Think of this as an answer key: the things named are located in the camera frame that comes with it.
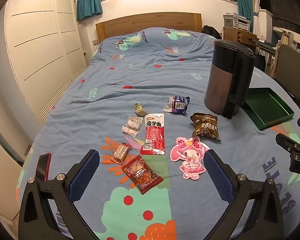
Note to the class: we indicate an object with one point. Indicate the white wardrobe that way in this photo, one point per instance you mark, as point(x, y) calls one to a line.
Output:
point(40, 42)

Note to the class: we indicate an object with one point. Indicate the grey chair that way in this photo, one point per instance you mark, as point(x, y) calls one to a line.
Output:
point(291, 65)

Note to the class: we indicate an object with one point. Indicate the wooden dresser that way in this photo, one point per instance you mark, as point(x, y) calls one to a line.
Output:
point(245, 37)

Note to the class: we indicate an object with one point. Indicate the dark blue bag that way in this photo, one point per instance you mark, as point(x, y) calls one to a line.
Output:
point(259, 60)

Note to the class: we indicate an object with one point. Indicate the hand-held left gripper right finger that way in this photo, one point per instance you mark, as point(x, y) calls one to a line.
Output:
point(216, 175)

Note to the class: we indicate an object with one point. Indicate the small white candy packet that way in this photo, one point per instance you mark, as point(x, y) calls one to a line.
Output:
point(133, 126)

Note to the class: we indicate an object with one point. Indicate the small brown wafer packet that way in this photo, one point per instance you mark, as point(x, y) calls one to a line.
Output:
point(121, 153)

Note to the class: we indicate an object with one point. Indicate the black backpack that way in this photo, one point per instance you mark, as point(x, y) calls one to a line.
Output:
point(211, 32)

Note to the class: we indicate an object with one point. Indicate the dark red snack packet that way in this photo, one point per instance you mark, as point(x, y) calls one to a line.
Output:
point(142, 175)

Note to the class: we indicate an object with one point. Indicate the pink cartoon character packet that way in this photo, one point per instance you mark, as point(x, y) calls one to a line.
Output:
point(190, 160)

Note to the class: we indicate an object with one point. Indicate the white printer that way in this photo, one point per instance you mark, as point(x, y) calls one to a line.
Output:
point(236, 22)

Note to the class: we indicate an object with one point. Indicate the brown oat snack packet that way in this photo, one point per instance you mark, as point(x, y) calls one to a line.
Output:
point(205, 128)

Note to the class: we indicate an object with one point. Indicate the wooden bed headboard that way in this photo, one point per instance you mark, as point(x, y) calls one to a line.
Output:
point(150, 22)

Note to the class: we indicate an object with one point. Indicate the green tray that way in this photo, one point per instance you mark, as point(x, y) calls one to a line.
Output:
point(265, 105)

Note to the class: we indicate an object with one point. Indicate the blue and white snack packet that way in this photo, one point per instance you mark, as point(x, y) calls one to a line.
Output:
point(177, 104)

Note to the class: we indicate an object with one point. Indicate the white curtain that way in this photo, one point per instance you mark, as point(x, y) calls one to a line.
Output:
point(255, 21)

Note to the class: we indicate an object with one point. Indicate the red and white snack packet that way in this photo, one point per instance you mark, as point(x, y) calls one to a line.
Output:
point(153, 137)

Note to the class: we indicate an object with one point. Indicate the olive green snack packet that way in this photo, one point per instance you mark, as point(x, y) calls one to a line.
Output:
point(140, 109)

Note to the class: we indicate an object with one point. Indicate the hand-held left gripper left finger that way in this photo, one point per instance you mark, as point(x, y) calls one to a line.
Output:
point(86, 175)

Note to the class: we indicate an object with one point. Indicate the red smartphone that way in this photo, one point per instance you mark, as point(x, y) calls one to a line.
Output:
point(43, 166)

